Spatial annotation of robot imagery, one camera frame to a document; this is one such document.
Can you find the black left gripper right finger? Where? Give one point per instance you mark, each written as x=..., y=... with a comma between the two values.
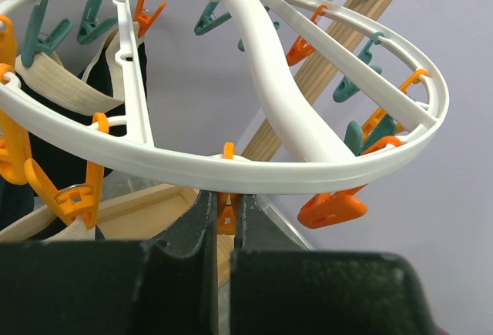
x=278, y=287

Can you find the orange clothes peg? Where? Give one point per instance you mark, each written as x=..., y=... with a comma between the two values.
x=326, y=209
x=73, y=192
x=227, y=207

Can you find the white round clip hanger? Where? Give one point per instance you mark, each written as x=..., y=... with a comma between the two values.
x=214, y=88

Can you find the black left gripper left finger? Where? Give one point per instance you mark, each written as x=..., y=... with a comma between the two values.
x=165, y=284

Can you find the teal clothes peg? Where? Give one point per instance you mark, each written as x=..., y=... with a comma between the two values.
x=358, y=141

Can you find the wooden hanging rack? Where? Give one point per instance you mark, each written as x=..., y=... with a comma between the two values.
x=312, y=78

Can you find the black underwear beige waistband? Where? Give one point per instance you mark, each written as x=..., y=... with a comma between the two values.
x=97, y=88

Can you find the navy underwear beige waistband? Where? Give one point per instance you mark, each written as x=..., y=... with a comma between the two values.
x=20, y=221

